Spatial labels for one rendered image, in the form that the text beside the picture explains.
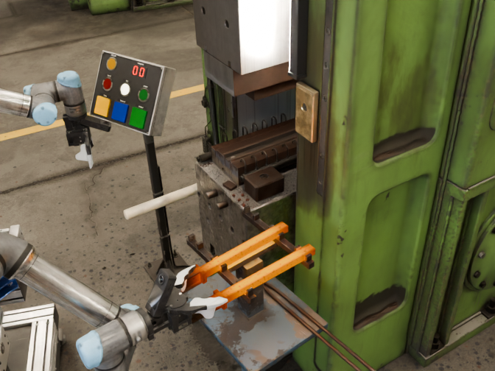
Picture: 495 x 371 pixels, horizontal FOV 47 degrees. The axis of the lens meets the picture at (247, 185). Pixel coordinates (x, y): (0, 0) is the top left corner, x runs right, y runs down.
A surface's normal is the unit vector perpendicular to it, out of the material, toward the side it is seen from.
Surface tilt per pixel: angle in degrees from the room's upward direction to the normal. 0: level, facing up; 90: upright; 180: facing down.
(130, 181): 0
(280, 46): 90
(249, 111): 90
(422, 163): 90
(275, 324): 0
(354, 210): 90
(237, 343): 0
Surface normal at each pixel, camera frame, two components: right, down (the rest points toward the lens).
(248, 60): 0.52, 0.48
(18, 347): -0.03, -0.81
